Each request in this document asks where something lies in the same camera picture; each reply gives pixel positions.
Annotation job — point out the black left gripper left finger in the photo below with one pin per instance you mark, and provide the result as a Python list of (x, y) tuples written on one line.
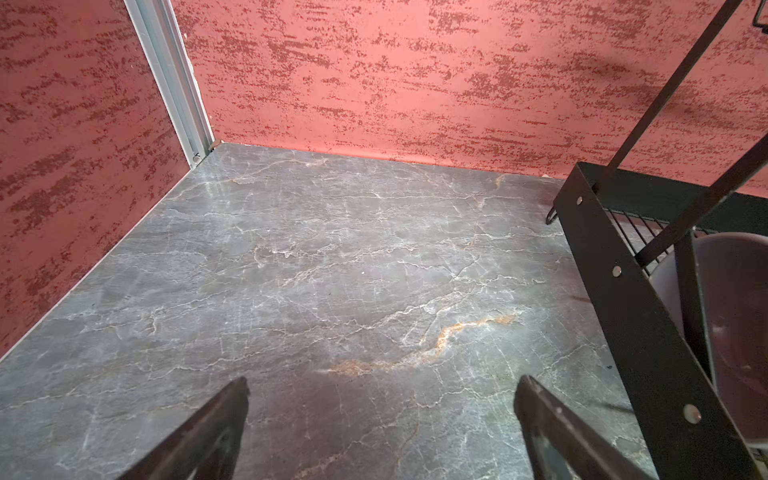
[(206, 445)]

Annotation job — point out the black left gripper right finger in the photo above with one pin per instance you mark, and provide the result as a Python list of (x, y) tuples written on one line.
[(560, 445)]

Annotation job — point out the black metal dish rack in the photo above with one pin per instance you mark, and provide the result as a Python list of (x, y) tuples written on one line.
[(631, 237)]

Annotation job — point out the lilac ceramic bowl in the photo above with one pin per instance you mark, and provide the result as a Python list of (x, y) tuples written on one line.
[(732, 276)]

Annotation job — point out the aluminium left corner post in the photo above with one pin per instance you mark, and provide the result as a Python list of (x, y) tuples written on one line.
[(162, 42)]

